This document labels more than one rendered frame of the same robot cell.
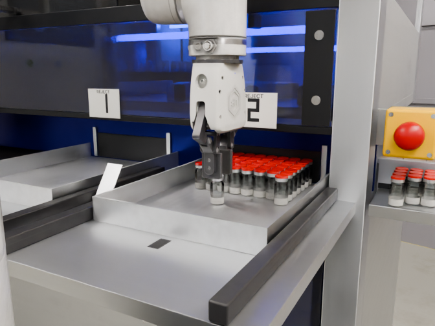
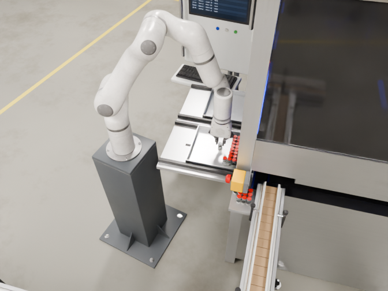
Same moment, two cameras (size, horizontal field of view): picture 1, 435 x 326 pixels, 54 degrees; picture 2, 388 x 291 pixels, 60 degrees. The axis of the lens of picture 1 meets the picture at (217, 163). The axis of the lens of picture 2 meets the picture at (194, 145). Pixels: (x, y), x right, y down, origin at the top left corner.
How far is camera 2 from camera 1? 1.60 m
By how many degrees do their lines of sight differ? 73
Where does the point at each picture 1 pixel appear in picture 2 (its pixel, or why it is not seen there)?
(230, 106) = (217, 131)
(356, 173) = not seen: hidden behind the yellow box
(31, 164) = (239, 94)
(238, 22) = (217, 116)
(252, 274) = (168, 161)
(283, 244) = (184, 164)
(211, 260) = (181, 155)
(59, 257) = (176, 132)
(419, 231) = not seen: outside the picture
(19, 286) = not seen: hidden behind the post
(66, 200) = (202, 119)
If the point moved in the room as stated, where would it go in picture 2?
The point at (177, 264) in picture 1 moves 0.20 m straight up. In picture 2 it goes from (178, 150) to (176, 123)
